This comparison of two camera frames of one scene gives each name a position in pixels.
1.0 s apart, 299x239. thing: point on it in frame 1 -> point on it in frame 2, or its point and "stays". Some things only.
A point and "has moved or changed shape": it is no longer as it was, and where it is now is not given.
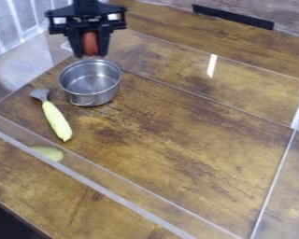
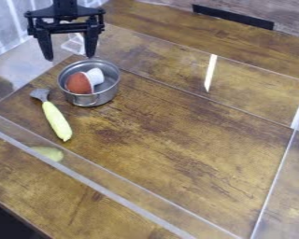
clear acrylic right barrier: x=284 y=216 stays
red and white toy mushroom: x=90 y=43 has moved or changed shape
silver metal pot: x=90 y=80 stays
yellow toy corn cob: x=57 y=123 stays
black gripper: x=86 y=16 -> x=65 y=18
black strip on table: x=234 y=17 stays
